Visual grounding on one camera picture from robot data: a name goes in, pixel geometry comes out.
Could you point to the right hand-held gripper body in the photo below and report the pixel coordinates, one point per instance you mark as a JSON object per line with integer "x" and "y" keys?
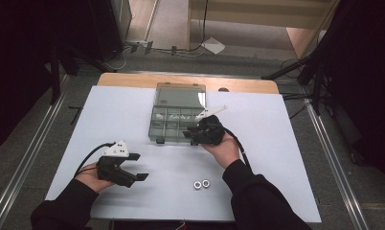
{"x": 209, "y": 131}

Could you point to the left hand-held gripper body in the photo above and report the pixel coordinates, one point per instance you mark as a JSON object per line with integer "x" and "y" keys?
{"x": 112, "y": 169}

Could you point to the grey transparent compartment box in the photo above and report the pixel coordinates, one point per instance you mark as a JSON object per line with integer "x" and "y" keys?
{"x": 177, "y": 96}

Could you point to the silver hex nut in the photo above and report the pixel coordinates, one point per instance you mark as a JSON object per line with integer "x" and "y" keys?
{"x": 197, "y": 185}
{"x": 206, "y": 183}

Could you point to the person's left hand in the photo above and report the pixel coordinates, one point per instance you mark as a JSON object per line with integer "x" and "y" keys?
{"x": 93, "y": 182}

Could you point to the person's right hand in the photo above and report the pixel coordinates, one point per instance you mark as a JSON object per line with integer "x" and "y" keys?
{"x": 225, "y": 151}

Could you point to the white table cover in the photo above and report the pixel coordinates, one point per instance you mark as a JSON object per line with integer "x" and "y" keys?
{"x": 270, "y": 134}

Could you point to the wooden table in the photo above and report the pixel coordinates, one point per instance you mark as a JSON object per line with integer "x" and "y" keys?
{"x": 126, "y": 80}

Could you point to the small black plug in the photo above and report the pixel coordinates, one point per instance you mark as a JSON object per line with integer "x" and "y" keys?
{"x": 173, "y": 50}
{"x": 148, "y": 47}
{"x": 134, "y": 48}

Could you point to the white paper sheet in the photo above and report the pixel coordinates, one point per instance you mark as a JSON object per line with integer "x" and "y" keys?
{"x": 214, "y": 45}

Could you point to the black metal stand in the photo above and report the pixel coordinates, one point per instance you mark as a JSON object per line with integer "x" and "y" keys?
{"x": 55, "y": 80}

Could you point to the black tripod stand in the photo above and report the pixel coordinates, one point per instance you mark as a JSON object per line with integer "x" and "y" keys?
{"x": 316, "y": 89}

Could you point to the light wooden furniture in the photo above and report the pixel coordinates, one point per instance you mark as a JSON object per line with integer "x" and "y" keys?
{"x": 260, "y": 16}

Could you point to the black cabinet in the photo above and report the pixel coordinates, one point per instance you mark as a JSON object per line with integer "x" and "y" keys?
{"x": 98, "y": 28}

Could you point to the black curtain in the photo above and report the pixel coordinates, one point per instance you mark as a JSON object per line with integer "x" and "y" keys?
{"x": 15, "y": 64}
{"x": 366, "y": 80}

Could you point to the metal floor rail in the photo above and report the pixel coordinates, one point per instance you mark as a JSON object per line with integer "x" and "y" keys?
{"x": 27, "y": 159}
{"x": 334, "y": 166}

